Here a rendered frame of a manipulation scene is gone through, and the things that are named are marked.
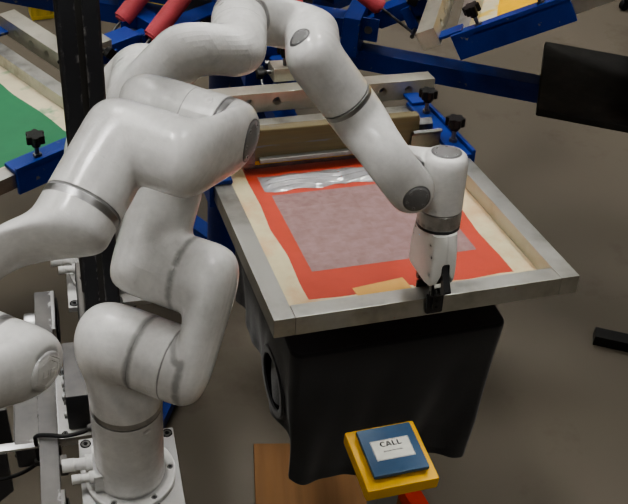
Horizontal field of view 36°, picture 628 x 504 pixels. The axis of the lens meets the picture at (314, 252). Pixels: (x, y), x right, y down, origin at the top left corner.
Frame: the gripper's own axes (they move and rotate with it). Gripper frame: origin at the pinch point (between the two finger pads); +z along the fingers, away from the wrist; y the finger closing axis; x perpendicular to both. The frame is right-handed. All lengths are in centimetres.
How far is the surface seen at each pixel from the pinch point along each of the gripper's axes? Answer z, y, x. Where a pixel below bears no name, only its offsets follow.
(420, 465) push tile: 18.7, 21.8, -8.6
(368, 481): 20.3, 21.5, -17.7
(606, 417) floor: 105, -62, 97
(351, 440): 19.1, 12.7, -17.8
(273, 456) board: 102, -69, -9
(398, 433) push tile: 17.6, 14.5, -9.9
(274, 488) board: 103, -58, -11
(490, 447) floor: 105, -59, 56
